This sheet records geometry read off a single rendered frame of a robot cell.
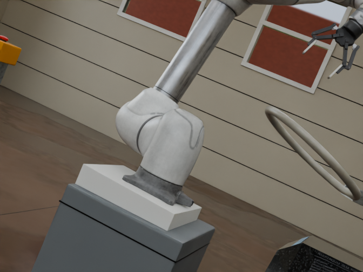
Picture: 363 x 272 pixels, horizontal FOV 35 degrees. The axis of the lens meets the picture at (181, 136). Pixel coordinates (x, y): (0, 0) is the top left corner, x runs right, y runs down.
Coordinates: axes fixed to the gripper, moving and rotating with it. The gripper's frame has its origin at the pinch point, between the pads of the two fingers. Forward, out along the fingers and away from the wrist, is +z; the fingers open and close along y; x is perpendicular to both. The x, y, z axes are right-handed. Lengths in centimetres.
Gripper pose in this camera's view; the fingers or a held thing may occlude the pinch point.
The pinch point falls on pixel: (317, 63)
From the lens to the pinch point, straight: 229.7
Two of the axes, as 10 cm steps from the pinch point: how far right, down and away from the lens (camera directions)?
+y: 6.9, 7.1, -1.1
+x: 0.9, 0.6, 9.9
